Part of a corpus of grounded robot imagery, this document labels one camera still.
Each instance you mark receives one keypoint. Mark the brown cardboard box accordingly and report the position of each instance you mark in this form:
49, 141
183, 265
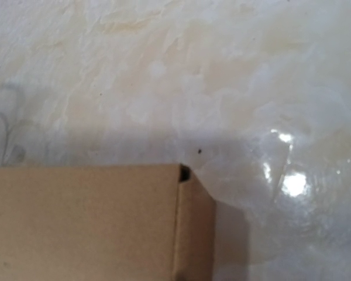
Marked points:
152, 222

